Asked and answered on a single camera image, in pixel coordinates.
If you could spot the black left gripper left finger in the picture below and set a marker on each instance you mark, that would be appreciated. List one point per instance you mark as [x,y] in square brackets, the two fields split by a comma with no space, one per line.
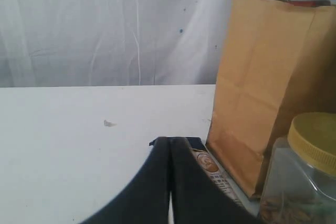
[146,198]

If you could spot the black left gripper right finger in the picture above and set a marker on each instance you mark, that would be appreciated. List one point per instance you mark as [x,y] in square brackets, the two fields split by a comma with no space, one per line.
[204,197]

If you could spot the nut jar with yellow lid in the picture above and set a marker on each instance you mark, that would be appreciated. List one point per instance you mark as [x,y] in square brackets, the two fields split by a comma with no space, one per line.
[300,184]

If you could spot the large brown paper bag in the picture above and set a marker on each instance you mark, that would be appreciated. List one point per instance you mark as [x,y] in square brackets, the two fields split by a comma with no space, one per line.
[278,61]

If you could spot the brown pouch with orange label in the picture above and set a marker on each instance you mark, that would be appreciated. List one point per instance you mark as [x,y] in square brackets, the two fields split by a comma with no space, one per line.
[310,3]

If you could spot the dark noodle packet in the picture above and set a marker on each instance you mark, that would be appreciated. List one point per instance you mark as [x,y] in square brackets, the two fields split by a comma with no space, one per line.
[210,166]

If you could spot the white paper scrap on table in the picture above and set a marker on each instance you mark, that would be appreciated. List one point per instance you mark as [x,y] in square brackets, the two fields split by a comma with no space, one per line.
[108,124]

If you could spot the white backdrop curtain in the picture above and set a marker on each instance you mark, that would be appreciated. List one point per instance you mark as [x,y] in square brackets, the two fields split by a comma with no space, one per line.
[55,43]

